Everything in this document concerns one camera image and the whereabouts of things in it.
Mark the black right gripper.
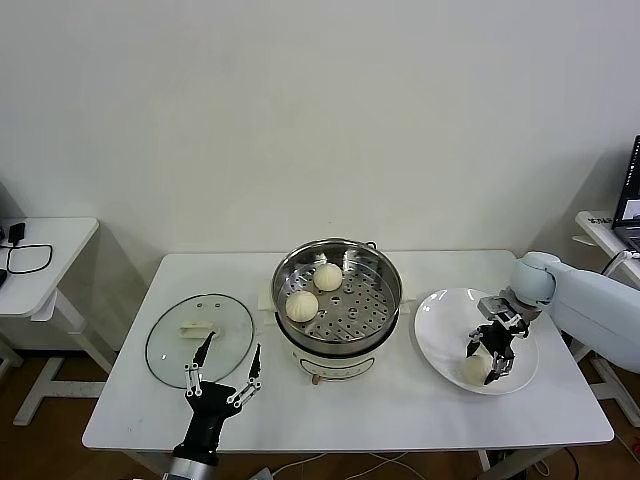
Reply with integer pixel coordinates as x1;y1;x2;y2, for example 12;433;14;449
465;323;527;387

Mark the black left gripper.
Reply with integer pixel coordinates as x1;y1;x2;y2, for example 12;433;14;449
172;330;264;465

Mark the white steamed baozi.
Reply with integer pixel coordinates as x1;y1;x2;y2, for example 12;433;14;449
461;353;495;387
285;290;320;323
313;263;345;293

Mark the glass lid with white handle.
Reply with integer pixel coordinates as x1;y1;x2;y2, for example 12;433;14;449
144;293;256;389

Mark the stainless steel steamer basket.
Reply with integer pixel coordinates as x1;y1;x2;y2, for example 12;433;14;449
271;238;404;352

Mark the white round plate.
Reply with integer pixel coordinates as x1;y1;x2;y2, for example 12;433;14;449
413;287;540;397

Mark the black power box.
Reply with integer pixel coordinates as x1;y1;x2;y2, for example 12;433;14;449
564;305;582;347

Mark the white electric cooker pot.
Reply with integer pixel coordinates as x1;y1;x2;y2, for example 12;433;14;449
255;276;418;388

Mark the dark open laptop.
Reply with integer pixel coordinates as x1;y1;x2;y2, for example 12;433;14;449
611;133;640;254

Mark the white side desk with adapter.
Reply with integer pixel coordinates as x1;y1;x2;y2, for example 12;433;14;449
0;216;119;427

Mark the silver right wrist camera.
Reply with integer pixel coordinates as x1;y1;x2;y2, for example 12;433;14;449
477;295;533;338

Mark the black and white laptop cable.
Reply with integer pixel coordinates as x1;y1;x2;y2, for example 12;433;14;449
574;248;640;314

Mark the black looped cable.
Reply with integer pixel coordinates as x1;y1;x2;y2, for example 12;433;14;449
4;242;55;276

